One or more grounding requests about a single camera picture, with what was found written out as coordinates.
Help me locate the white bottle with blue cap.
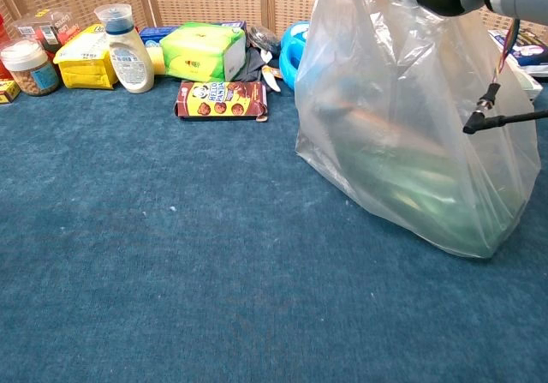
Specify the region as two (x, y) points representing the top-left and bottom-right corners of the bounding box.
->
(93, 3), (156, 95)

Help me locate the green tissue pack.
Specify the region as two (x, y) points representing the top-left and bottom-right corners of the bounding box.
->
(159, 21), (247, 83)

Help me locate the pastel tissue multipack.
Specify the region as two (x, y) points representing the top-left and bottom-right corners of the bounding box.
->
(513, 63), (548, 102)

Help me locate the green bottle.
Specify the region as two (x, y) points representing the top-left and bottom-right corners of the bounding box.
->
(333, 134), (526, 256)

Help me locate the blue carpet table cover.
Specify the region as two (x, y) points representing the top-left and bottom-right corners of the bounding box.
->
(0, 68), (548, 383)

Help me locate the dark shiny scrubber ball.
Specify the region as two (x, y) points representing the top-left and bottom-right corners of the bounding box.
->
(248, 25), (282, 54)

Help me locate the small yellow red box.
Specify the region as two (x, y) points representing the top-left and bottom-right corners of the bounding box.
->
(0, 79), (21, 105)

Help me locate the blue detergent bottle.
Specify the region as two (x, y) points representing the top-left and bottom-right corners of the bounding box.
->
(278, 20), (312, 93)

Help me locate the transparent plastic bag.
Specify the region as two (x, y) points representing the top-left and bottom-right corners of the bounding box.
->
(294, 0), (542, 260)

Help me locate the Hello Panda biscuit box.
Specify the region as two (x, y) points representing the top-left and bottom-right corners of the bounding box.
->
(173, 80), (270, 123)

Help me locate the nut jar with white lid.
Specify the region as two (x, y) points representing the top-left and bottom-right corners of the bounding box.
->
(0, 39), (61, 98)

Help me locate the yellow biscuit box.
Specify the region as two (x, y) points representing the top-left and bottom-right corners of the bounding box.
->
(52, 23), (120, 91)

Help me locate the white knife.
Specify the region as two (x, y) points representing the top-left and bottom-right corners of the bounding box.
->
(259, 51), (284, 93)

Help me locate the dark blue pad package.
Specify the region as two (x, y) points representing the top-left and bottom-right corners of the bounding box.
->
(487, 28), (548, 68)

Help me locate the multicoloured wire bundle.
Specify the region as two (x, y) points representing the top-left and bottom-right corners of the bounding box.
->
(492, 17), (522, 87)

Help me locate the dark grey cloth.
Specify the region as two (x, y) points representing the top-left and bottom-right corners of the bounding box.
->
(233, 47), (275, 85)

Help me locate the clear plastic snack box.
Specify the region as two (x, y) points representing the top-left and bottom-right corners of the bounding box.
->
(11, 8), (83, 55)

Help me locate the brown and blue tube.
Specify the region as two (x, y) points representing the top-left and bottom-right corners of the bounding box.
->
(314, 98), (433, 148)

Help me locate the yellow sponge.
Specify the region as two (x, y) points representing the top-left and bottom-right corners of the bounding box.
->
(147, 47), (167, 76)

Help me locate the black cable with connector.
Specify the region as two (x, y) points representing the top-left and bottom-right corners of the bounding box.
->
(462, 82), (548, 135)

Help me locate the red cylindrical canister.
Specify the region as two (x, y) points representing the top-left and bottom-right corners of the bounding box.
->
(0, 13), (13, 81)

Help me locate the blue flat box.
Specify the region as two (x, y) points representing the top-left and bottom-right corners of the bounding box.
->
(138, 20), (248, 46)

